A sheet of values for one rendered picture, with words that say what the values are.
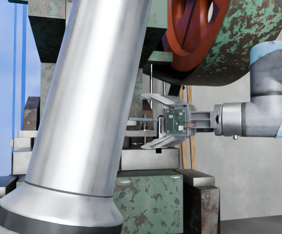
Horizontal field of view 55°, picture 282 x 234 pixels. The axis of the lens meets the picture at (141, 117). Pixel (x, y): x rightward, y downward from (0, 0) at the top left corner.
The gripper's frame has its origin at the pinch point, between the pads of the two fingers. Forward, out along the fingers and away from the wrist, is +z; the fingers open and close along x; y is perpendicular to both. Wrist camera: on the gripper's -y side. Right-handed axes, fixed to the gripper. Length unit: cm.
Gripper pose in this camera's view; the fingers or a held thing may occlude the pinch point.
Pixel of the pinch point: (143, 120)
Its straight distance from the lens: 70.1
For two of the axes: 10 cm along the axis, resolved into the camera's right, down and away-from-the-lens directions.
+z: -9.1, 0.2, 4.0
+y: -4.0, -0.3, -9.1
